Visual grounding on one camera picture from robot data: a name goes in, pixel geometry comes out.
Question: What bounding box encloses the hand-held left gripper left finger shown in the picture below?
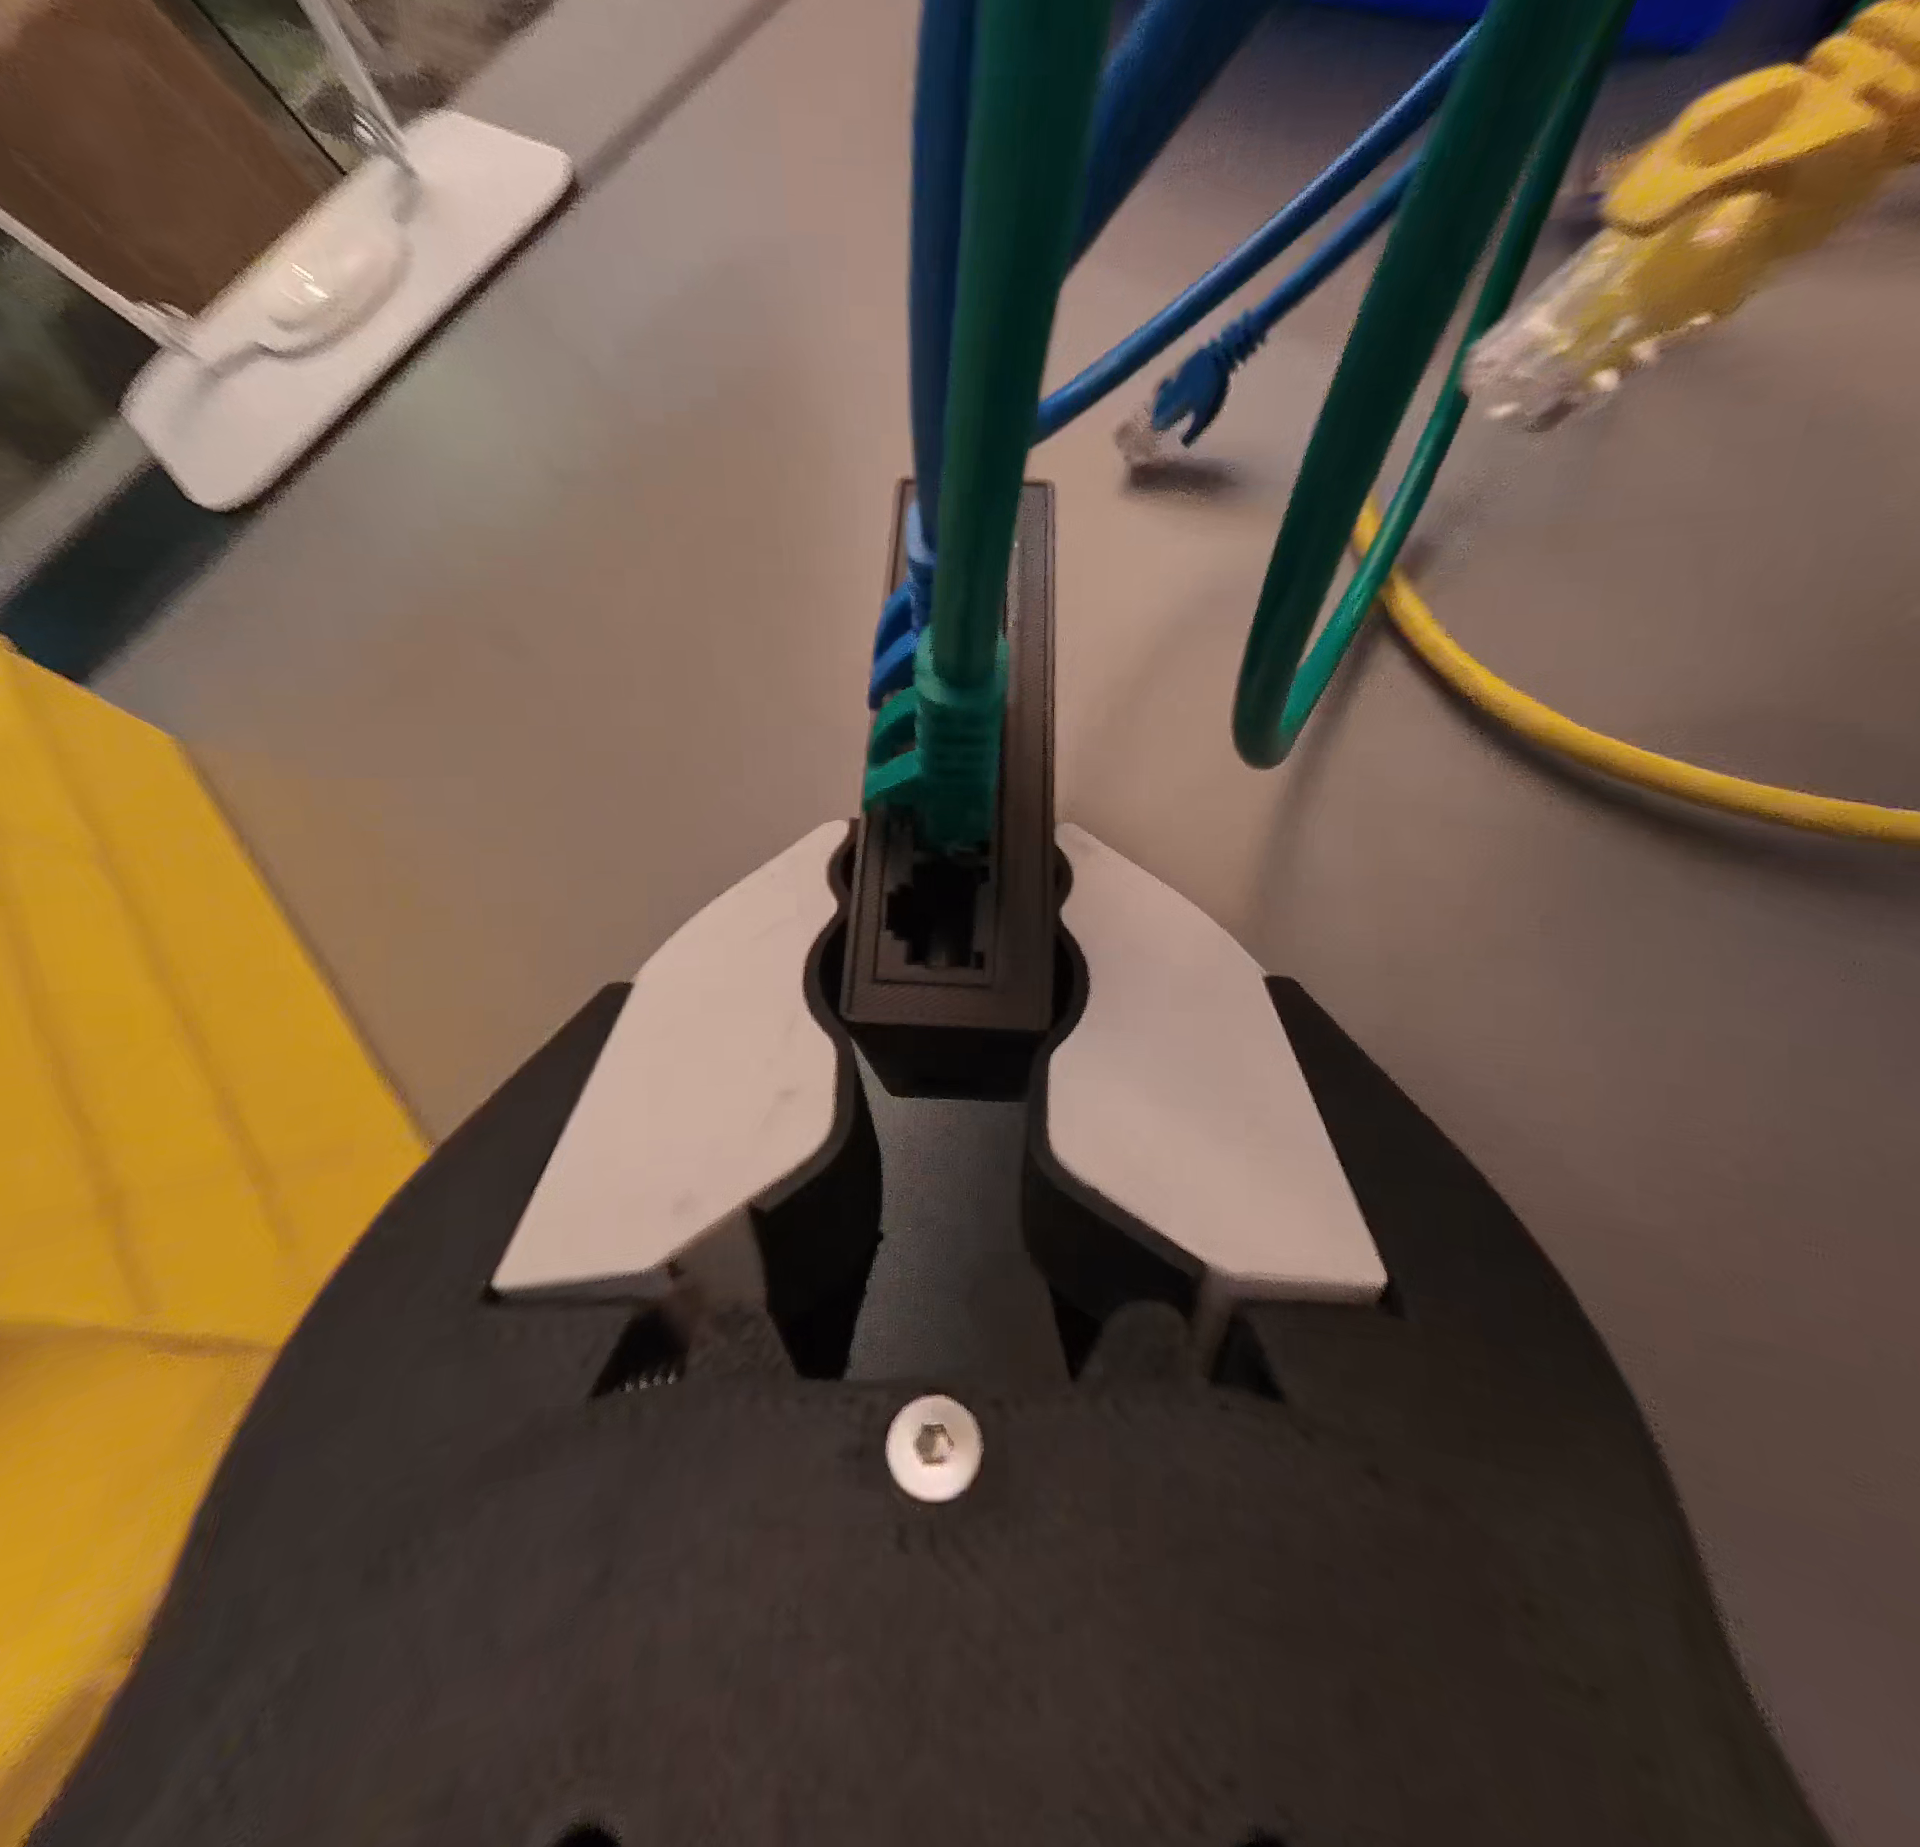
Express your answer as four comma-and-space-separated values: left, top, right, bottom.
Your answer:
486, 818, 860, 1301

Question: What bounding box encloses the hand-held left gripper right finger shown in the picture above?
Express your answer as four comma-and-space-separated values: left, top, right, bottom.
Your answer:
1043, 824, 1392, 1307

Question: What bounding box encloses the black ethernet switch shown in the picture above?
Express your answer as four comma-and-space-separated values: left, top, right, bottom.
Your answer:
837, 480, 1086, 1099

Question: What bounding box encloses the yellow plastic bin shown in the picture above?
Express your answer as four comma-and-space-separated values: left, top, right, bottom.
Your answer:
0, 644, 437, 1847

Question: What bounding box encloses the green ethernet cable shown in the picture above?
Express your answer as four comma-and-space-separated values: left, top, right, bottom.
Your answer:
863, 0, 1920, 851

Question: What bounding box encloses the blue ethernet cable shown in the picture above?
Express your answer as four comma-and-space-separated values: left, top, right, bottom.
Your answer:
866, 0, 1479, 710

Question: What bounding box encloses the yellow ethernet cable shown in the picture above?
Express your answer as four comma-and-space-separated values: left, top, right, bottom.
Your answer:
1349, 0, 1920, 848

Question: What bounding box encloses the wooden instruction board with stand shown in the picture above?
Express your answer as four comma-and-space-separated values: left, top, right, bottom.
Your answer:
0, 0, 579, 514

